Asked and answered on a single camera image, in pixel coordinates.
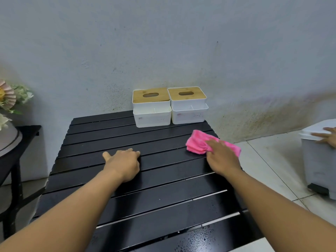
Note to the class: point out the person's right fingers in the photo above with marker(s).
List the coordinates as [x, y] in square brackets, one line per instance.
[214, 144]

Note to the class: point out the person's right forearm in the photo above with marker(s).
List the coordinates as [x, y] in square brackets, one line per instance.
[278, 215]

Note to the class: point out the person's left hand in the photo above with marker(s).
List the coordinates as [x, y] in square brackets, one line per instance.
[124, 165]

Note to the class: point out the pink cleaning cloth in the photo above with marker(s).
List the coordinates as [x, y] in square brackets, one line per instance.
[197, 143]

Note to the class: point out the person's left thumb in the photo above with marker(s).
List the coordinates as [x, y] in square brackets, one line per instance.
[107, 156]

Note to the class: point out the artificial flower bouquet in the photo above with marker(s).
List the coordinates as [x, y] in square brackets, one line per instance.
[10, 98]

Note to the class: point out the person's left forearm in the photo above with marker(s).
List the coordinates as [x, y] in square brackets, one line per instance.
[70, 215]

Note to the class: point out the white tissue box bamboo lid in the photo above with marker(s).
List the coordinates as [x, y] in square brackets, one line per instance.
[151, 116]
[187, 112]

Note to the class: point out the black side table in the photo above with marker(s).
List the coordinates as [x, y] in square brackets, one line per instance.
[15, 167]

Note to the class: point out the grey round flower vase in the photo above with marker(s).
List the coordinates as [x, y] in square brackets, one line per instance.
[9, 140]

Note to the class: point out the white pedal trash bin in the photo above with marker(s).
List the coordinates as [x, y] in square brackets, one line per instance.
[319, 165]

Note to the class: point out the person's right hand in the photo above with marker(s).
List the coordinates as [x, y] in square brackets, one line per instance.
[223, 158]

